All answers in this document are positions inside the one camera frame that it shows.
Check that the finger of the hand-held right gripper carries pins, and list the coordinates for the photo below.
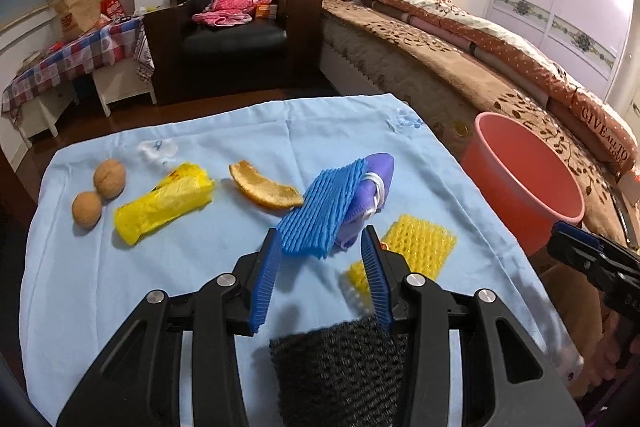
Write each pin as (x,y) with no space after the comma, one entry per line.
(585,238)

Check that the white box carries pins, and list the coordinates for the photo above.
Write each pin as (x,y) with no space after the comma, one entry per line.
(631,182)

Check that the small orange box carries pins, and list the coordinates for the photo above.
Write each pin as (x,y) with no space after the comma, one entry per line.
(266,11)

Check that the brown paper bag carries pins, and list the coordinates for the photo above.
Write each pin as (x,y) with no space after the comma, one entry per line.
(77,12)

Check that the yellow foam net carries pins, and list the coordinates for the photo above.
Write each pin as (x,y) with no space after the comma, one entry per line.
(420,242)

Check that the red gift bag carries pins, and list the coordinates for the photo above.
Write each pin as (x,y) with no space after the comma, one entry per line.
(112,6)

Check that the pink plastic bucket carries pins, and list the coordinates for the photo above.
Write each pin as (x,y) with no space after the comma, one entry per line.
(525,187)

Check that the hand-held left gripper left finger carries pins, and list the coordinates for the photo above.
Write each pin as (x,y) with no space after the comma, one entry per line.
(262,277)

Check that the black phone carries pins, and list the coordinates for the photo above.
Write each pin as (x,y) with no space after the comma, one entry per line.
(622,214)

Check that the purple plastic wrapper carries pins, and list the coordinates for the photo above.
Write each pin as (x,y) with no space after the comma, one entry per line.
(382,172)

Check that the checkered tablecloth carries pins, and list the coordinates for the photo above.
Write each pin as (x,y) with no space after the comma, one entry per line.
(65,62)

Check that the blue foam net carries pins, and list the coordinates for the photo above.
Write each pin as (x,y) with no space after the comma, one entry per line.
(320,207)

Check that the lilac wardrobe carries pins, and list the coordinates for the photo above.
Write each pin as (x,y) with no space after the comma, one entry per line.
(560,7)

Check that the black leather armchair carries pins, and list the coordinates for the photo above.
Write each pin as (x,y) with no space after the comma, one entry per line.
(230,47)

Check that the brown leaf-pattern blanket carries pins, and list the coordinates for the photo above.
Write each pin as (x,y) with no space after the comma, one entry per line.
(425,67)

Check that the yellow plastic wrapper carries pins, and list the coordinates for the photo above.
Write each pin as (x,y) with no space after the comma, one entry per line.
(160,202)

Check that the black foam net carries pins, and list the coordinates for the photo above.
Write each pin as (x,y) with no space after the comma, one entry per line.
(340,372)

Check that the patterned towel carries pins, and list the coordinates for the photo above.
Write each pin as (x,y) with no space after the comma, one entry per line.
(143,57)

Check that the light blue cloth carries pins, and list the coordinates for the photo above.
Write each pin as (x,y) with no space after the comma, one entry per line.
(200,262)

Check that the curled orange peel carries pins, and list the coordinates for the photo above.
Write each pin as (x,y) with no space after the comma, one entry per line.
(260,189)

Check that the dotted pink quilt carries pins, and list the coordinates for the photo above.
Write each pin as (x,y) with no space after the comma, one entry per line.
(500,52)

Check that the walnut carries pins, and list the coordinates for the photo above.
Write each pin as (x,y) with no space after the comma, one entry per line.
(87,209)
(110,177)

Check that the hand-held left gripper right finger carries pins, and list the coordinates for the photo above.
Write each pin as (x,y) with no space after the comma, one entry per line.
(377,277)

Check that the pink garment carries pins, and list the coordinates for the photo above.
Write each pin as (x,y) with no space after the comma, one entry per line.
(230,7)

